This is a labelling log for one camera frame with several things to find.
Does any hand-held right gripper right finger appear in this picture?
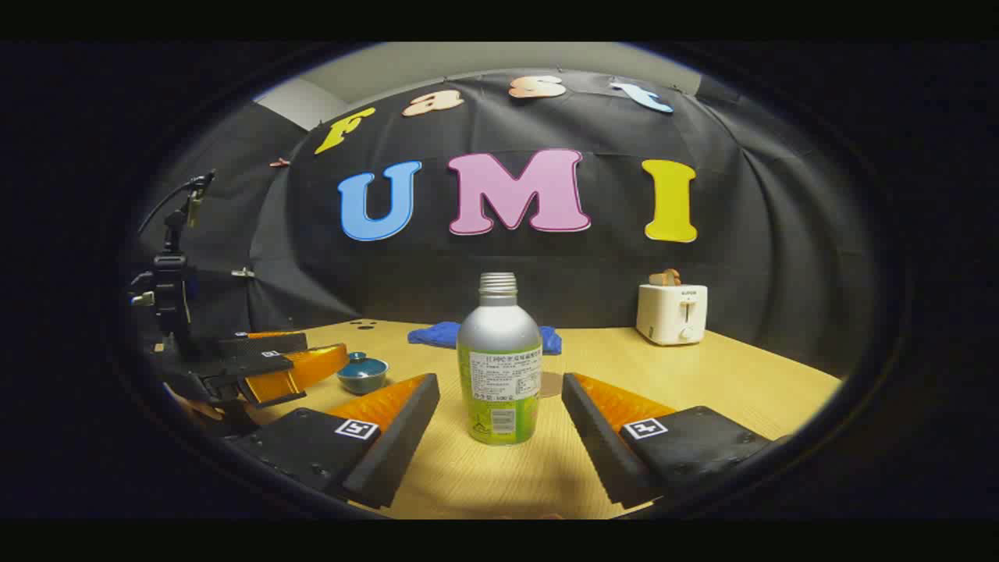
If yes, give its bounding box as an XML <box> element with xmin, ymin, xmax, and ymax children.
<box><xmin>562</xmin><ymin>372</ymin><xmax>781</xmax><ymax>508</ymax></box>

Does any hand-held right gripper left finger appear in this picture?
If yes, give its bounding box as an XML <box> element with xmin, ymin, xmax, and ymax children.
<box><xmin>226</xmin><ymin>373</ymin><xmax>440</xmax><ymax>510</ymax></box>

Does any teal teacup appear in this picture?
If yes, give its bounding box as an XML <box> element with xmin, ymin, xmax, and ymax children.
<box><xmin>337</xmin><ymin>361</ymin><xmax>389</xmax><ymax>395</ymax></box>

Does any silver green water bottle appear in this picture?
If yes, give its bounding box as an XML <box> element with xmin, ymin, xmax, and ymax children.
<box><xmin>457</xmin><ymin>272</ymin><xmax>543</xmax><ymax>446</ymax></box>

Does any blue towel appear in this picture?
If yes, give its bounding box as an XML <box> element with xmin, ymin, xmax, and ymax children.
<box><xmin>407</xmin><ymin>321</ymin><xmax>563</xmax><ymax>356</ymax></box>

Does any white toaster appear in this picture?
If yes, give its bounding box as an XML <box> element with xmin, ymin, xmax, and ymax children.
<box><xmin>636</xmin><ymin>283</ymin><xmax>709</xmax><ymax>346</ymax></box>

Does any black backdrop cloth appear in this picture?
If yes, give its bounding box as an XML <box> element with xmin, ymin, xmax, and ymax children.
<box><xmin>129</xmin><ymin>69</ymin><xmax>875</xmax><ymax>379</ymax></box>

